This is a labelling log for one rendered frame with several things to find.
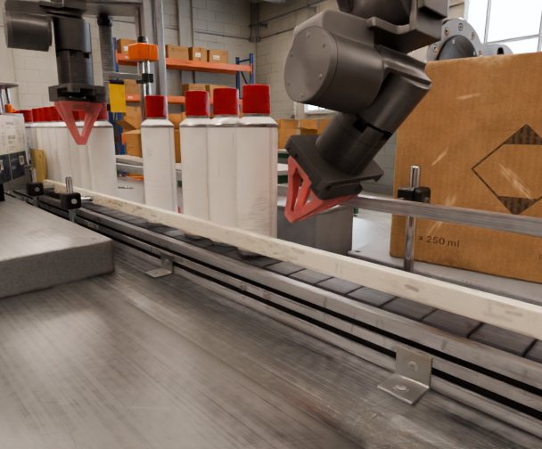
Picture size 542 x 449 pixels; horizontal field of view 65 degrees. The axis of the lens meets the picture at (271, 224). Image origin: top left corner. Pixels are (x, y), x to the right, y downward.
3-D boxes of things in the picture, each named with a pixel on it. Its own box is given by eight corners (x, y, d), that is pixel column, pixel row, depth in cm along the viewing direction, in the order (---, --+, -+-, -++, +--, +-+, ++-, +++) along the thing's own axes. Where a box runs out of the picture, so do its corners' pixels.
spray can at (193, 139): (177, 234, 63) (170, 91, 59) (206, 229, 67) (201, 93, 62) (197, 241, 60) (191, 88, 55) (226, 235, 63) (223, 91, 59)
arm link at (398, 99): (451, 84, 37) (416, 47, 40) (398, 66, 33) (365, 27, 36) (399, 144, 41) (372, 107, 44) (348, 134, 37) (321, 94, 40)
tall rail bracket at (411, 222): (368, 311, 49) (376, 167, 45) (400, 294, 54) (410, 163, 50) (393, 320, 47) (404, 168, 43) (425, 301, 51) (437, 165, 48)
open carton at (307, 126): (290, 150, 519) (290, 118, 511) (318, 149, 542) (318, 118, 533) (310, 151, 485) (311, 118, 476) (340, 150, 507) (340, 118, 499)
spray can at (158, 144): (141, 223, 71) (132, 95, 67) (168, 218, 75) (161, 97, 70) (156, 228, 68) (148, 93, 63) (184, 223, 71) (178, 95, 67)
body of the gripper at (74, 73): (68, 94, 68) (64, 45, 67) (48, 97, 76) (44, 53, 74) (108, 97, 73) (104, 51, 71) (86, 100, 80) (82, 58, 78)
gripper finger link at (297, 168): (258, 200, 49) (299, 137, 43) (299, 192, 54) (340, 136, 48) (291, 245, 47) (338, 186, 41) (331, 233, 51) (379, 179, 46)
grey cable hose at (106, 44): (102, 110, 102) (94, 16, 97) (115, 111, 104) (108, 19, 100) (108, 110, 100) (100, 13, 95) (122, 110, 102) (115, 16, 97)
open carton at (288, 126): (257, 148, 563) (257, 118, 555) (283, 147, 585) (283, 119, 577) (273, 149, 531) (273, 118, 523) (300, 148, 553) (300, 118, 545)
